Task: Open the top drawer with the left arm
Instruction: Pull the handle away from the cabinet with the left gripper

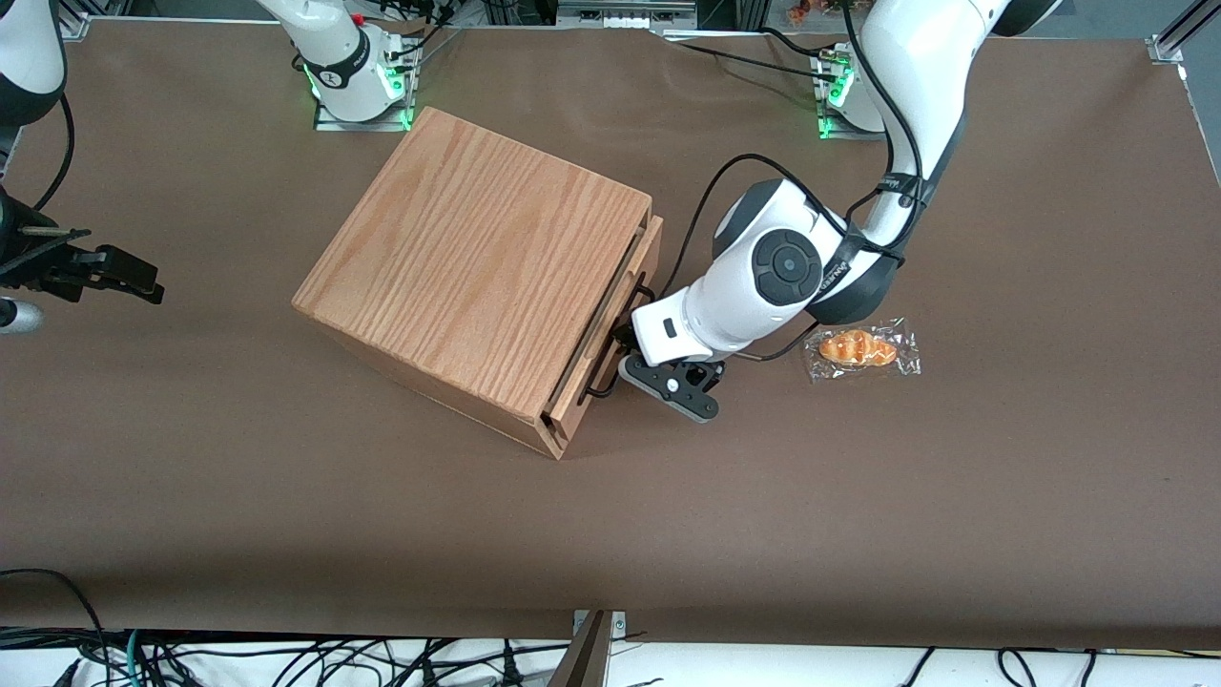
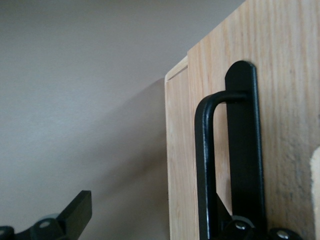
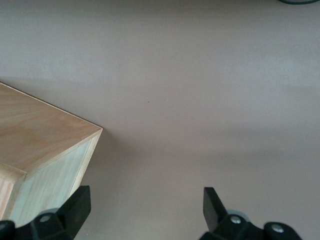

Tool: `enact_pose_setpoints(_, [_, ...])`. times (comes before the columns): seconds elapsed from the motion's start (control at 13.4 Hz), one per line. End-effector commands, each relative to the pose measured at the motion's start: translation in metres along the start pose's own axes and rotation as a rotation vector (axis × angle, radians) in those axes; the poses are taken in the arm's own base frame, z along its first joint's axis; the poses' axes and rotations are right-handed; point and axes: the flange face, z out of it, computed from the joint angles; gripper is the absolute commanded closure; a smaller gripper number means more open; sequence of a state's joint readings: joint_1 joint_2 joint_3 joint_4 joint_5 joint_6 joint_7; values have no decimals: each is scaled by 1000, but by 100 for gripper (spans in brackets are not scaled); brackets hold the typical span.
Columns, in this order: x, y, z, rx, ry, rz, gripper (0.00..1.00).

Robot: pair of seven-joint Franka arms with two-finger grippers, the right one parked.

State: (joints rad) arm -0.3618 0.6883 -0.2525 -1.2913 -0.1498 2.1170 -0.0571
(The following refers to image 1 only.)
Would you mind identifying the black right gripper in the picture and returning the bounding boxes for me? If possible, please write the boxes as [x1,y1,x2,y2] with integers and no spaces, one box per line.
[0,188,165,305]

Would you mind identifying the wooden drawer with black handle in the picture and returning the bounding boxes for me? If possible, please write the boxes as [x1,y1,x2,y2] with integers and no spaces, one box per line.
[542,216,666,451]

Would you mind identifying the oak wooden drawer cabinet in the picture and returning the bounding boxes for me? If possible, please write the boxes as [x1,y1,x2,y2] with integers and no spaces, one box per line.
[291,105,654,462]

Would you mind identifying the bread roll in clear wrapper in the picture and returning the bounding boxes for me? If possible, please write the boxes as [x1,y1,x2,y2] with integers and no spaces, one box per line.
[803,320,922,385]

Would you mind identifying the brown table cover sheet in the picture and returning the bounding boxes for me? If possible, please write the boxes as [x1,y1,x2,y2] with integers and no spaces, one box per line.
[0,21,1221,652]

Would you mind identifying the tan angled bar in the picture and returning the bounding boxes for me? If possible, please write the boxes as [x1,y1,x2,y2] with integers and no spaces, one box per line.
[548,611,614,687]

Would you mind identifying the silver metal box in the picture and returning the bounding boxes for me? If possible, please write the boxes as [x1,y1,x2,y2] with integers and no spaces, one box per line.
[556,0,699,31]

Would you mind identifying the orange toy food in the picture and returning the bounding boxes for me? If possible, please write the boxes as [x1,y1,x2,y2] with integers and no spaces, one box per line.
[786,0,859,26]

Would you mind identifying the aluminium corner profile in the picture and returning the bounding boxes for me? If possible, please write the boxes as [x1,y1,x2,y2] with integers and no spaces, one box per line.
[1148,0,1221,66]

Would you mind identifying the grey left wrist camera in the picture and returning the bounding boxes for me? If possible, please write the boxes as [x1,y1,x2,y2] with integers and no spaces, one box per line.
[618,353,722,424]

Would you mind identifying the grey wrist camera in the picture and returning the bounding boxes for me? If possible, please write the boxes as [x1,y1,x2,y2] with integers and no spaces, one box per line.
[0,298,46,335]
[618,353,722,424]

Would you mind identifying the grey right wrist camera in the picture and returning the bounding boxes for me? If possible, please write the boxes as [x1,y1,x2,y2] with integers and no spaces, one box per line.
[0,298,46,335]

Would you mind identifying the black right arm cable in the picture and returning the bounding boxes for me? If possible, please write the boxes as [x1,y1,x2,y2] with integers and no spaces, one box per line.
[33,91,76,213]

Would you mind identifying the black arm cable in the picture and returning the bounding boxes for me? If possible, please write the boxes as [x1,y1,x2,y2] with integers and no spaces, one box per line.
[666,0,931,364]
[33,91,76,213]

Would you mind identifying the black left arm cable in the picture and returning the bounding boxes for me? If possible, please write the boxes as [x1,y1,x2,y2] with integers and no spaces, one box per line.
[666,0,931,364]

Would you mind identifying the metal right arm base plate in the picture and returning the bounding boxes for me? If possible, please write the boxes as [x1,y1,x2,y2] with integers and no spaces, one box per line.
[313,27,418,133]

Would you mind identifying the small metal bracket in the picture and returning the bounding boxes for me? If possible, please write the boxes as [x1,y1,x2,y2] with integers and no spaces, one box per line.
[572,610,628,640]

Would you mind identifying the long black table cable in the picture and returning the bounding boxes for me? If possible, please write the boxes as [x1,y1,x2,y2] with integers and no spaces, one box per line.
[658,36,826,77]

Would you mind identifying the black looped cable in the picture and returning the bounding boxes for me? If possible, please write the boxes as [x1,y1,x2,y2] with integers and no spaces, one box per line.
[0,569,108,687]

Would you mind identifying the short black table cable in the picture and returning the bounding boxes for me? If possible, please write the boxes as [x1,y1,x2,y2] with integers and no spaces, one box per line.
[758,26,833,60]

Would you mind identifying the black base cable bundle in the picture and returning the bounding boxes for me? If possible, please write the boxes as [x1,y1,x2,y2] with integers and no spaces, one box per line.
[380,0,464,70]

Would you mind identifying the tangled black cables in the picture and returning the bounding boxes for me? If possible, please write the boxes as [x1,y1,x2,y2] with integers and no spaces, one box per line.
[143,635,573,687]

